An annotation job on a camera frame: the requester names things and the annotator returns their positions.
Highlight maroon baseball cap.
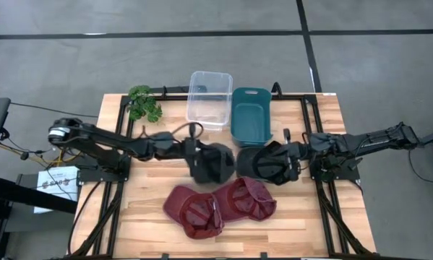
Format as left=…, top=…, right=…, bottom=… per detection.
left=163, top=184, right=226, bottom=240
left=213, top=175, right=278, bottom=222

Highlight clear plastic bin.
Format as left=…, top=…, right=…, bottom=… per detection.
left=185, top=70, right=234, bottom=131

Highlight green artificial plant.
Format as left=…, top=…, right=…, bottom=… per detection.
left=126, top=84, right=163, bottom=124

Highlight yellow cable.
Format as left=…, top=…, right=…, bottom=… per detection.
left=0, top=142, right=76, bottom=165

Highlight black looped cable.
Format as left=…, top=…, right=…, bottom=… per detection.
left=408, top=147, right=433, bottom=184

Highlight black aluminium table frame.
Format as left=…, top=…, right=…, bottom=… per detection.
left=62, top=82, right=380, bottom=260

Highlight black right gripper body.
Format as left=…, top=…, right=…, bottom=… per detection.
left=288, top=139, right=312, bottom=174

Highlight teal plastic bin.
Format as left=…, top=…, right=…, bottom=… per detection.
left=230, top=87, right=274, bottom=148

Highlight white printed box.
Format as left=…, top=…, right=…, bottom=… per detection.
left=33, top=165, right=80, bottom=215

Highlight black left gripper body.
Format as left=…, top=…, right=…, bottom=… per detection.
left=181, top=136, right=205, bottom=173

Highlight black metal stand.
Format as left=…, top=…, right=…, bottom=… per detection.
left=0, top=175, right=78, bottom=215

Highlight black floor cable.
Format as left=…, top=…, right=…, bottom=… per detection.
left=9, top=102, right=100, bottom=119

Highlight black baseball cap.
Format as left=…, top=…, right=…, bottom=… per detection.
left=236, top=140, right=299, bottom=186
left=191, top=142, right=236, bottom=185

